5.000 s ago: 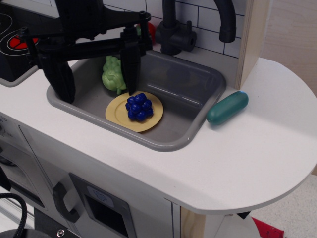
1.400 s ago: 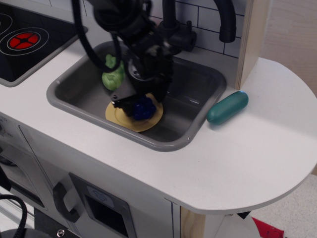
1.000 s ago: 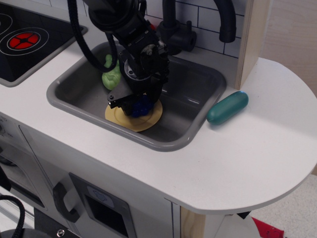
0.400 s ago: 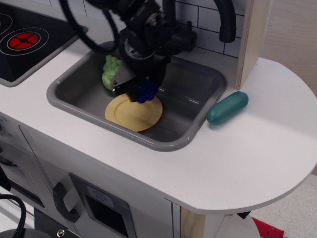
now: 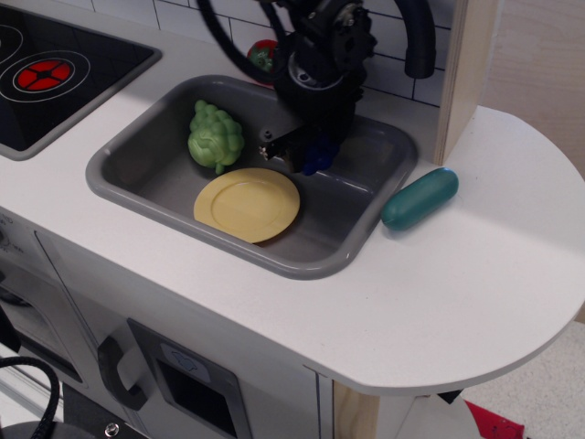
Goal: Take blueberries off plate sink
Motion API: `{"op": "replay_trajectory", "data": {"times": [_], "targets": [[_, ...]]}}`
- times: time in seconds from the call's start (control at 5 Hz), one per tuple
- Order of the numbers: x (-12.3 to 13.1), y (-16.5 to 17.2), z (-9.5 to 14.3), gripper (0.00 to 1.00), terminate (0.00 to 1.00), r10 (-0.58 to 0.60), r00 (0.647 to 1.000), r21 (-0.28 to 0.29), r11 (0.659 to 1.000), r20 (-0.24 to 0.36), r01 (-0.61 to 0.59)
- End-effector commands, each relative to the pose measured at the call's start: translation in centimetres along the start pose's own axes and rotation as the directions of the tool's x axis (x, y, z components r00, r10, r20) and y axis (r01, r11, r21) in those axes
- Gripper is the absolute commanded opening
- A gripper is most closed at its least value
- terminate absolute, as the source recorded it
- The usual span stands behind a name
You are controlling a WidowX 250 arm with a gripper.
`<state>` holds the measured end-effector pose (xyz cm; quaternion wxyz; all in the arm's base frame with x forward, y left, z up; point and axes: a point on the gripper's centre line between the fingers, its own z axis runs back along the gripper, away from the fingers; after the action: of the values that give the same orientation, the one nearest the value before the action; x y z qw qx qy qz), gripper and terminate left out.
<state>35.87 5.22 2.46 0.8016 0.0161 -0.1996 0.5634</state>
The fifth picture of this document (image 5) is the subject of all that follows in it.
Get grey toy sink basin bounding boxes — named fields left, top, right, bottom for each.
left=86, top=75, right=417, bottom=279

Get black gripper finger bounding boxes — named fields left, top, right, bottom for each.
left=284, top=138, right=313, bottom=174

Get black braided cable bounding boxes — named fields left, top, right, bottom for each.
left=0, top=356, right=62, bottom=439

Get blue toy blueberries cluster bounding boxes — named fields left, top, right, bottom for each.
left=301, top=135, right=340, bottom=176

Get black toy faucet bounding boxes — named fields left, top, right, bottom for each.
left=395, top=0, right=437, bottom=80

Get black toy stovetop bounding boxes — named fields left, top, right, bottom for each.
left=1, top=5, right=162, bottom=161

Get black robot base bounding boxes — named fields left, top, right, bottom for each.
left=0, top=382, right=152, bottom=439

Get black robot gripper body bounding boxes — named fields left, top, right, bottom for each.
left=258, top=68, right=364, bottom=160

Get wooden side panel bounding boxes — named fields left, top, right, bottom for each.
left=433, top=0, right=501, bottom=166

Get teal toy cucumber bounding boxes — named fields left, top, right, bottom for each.
left=380, top=167, right=459, bottom=231

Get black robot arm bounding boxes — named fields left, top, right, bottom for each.
left=197, top=1, right=376, bottom=176

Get grey dishwasher door panel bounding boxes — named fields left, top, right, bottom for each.
left=127, top=319, right=252, bottom=438

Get red cloth on floor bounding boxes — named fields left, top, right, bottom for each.
left=465, top=401, right=525, bottom=439

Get red toy strawberry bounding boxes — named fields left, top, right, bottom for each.
left=247, top=39, right=278, bottom=73

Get green toy lettuce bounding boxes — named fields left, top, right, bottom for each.
left=187, top=100, right=245, bottom=176

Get black oven door handle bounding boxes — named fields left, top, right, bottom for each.
left=97, top=337, right=147, bottom=412

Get yellow toy plate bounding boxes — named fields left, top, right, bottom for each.
left=193, top=167, right=301, bottom=243

